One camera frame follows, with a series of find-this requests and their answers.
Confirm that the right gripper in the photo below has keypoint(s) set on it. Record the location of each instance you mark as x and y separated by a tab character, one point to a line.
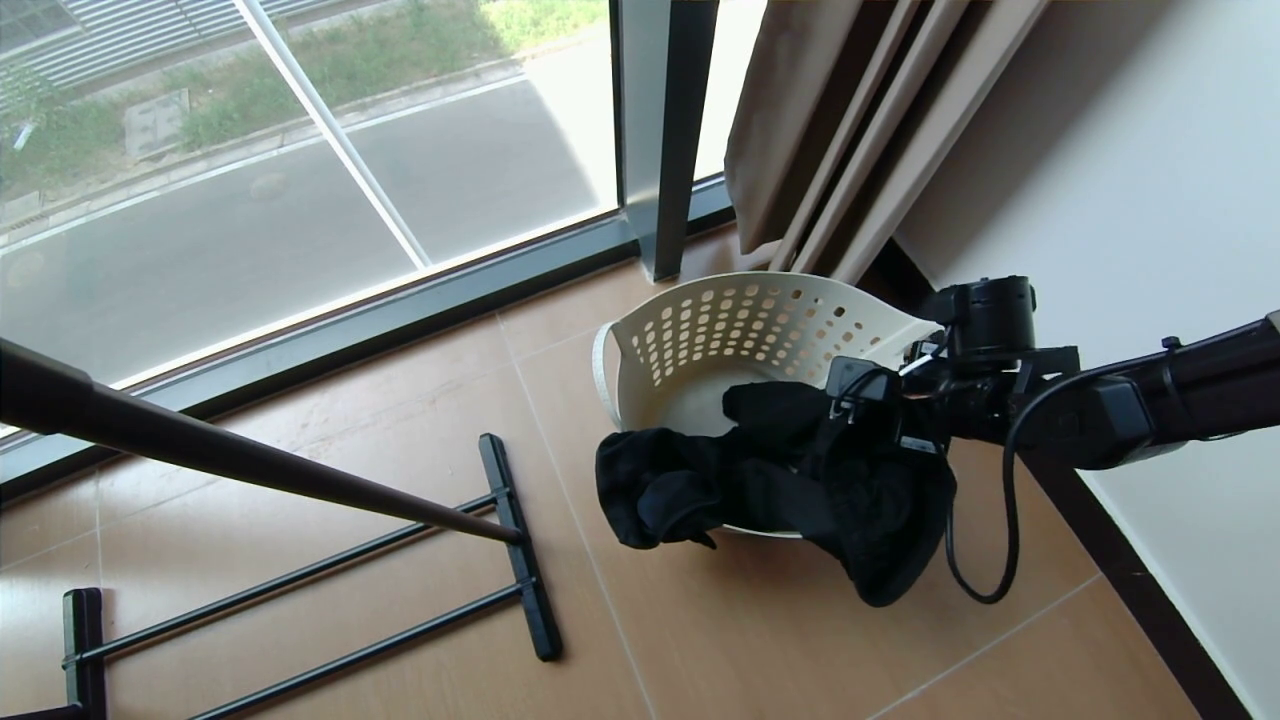
950	415

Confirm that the heap of clothes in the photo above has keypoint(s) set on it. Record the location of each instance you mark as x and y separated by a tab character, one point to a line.
780	470

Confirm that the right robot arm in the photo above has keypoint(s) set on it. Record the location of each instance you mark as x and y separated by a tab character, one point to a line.
1220	380

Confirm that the white laundry basket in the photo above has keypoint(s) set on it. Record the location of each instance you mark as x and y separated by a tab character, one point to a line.
700	330

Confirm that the black clothes rack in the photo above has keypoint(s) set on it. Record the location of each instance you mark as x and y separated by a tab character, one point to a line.
250	464

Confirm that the beige curtain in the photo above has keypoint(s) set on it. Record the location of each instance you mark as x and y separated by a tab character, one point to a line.
800	120

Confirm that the window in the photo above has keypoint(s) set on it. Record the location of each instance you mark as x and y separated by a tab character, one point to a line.
300	200

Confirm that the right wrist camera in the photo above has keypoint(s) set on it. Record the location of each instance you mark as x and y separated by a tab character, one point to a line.
860	385

